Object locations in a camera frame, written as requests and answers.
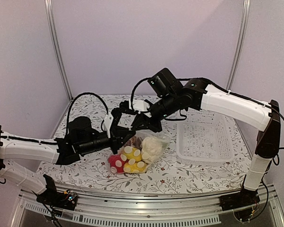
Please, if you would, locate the aluminium front rail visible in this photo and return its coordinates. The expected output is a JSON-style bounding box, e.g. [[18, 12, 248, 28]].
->
[[10, 183, 284, 227]]

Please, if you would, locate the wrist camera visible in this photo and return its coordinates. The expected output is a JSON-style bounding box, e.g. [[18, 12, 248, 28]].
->
[[102, 113, 114, 138], [119, 99, 145, 114]]

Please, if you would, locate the left aluminium frame post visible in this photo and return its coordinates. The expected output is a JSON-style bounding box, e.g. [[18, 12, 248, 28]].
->
[[44, 0, 73, 101]]

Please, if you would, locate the white plastic basket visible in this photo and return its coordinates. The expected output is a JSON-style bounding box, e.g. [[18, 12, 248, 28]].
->
[[176, 114, 235, 166]]

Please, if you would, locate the white cauliflower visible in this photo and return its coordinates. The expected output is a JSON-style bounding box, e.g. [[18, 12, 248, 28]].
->
[[141, 136, 162, 164]]

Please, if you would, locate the floral tablecloth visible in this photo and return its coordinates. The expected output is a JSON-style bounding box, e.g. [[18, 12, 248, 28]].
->
[[37, 94, 258, 195]]

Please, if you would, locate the yellow corn cob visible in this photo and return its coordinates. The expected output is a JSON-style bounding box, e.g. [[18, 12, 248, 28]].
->
[[122, 146, 142, 162]]

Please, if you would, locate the purple grape bunch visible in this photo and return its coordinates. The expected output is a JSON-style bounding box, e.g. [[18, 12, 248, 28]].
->
[[124, 136, 142, 149]]

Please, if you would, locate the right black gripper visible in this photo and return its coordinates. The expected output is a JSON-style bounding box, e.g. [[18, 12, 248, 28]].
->
[[130, 92, 179, 133]]

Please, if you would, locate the yellow lemon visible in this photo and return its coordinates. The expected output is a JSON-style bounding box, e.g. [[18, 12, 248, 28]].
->
[[123, 161, 147, 174]]

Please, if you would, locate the aluminium frame post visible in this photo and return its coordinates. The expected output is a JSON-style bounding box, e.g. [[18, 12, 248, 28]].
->
[[226, 0, 251, 90], [44, 0, 73, 101]]

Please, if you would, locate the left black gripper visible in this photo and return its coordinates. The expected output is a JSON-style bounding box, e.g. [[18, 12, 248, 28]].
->
[[78, 126, 136, 155]]

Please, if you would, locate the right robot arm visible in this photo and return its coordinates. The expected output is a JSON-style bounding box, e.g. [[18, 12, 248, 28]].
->
[[129, 68, 281, 206]]

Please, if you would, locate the right aluminium frame post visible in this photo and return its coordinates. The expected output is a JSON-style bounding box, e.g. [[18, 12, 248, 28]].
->
[[226, 0, 251, 90]]

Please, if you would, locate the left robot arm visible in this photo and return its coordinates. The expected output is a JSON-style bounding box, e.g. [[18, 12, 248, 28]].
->
[[0, 108, 135, 205]]

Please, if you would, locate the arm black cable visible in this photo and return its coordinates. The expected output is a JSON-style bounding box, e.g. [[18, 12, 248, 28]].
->
[[130, 77, 284, 166], [65, 92, 109, 138]]

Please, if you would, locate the red bell pepper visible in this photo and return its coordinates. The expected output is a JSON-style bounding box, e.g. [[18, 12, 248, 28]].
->
[[108, 155, 125, 174]]

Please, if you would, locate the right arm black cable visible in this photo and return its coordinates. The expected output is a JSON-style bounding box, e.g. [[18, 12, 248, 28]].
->
[[130, 77, 284, 166]]

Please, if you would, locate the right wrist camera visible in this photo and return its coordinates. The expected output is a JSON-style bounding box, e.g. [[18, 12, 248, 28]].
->
[[119, 99, 145, 114]]

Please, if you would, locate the clear zip top bag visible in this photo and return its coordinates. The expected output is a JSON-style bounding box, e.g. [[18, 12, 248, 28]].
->
[[107, 130, 171, 174]]

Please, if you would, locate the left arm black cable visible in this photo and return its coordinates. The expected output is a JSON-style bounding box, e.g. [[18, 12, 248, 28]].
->
[[65, 92, 109, 138]]

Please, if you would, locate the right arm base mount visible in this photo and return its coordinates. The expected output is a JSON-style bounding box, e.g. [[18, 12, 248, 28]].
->
[[219, 188, 260, 222]]

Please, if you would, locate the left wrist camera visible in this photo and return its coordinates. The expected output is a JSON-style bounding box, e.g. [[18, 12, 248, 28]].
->
[[102, 113, 114, 138]]

